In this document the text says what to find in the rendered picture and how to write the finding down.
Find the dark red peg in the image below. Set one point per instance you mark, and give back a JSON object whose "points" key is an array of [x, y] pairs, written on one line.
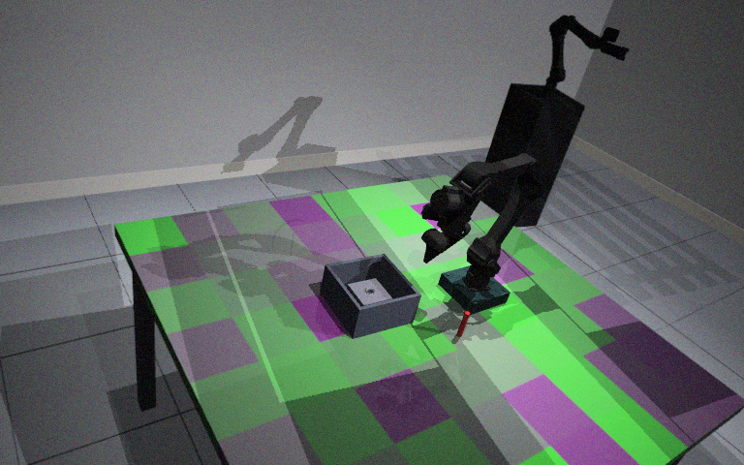
{"points": [[463, 323]]}

